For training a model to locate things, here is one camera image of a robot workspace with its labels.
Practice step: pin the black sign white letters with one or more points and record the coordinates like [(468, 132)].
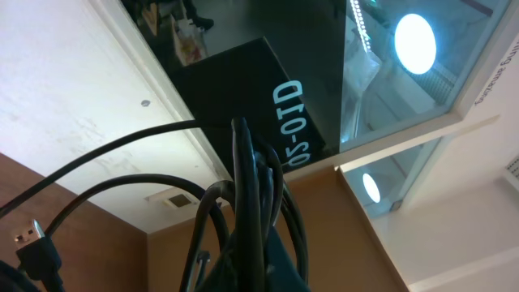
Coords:
[(248, 81)]

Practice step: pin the small round ceiling lamp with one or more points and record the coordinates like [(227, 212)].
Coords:
[(371, 188)]

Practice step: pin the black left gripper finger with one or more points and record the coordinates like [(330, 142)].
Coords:
[(281, 274)]

